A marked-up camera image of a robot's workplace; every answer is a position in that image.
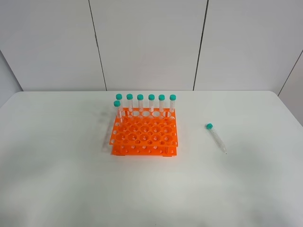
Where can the teal-capped test tube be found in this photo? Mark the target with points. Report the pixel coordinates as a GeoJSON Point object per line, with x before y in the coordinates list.
{"type": "Point", "coordinates": [210, 128]}

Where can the back row tube four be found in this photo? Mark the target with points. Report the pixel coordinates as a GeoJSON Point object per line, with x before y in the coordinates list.
{"type": "Point", "coordinates": [151, 98]}

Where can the back row tube five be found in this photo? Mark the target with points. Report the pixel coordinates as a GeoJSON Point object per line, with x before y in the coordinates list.
{"type": "Point", "coordinates": [161, 103]}

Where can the back row tube one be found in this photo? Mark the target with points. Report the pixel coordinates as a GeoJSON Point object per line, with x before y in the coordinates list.
{"type": "Point", "coordinates": [119, 97]}

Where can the back row tube three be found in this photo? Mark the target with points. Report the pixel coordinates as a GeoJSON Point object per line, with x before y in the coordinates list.
{"type": "Point", "coordinates": [140, 102]}

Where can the back row tube six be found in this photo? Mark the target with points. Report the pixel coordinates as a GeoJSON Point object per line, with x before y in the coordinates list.
{"type": "Point", "coordinates": [172, 98]}

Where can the back row tube two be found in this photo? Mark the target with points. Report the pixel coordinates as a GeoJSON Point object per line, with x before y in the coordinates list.
{"type": "Point", "coordinates": [130, 102]}

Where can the front-left racked test tube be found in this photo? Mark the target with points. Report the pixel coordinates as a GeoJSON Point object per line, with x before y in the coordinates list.
{"type": "Point", "coordinates": [119, 110]}

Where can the orange test tube rack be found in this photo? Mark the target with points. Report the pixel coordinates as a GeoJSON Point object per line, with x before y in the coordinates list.
{"type": "Point", "coordinates": [145, 133]}

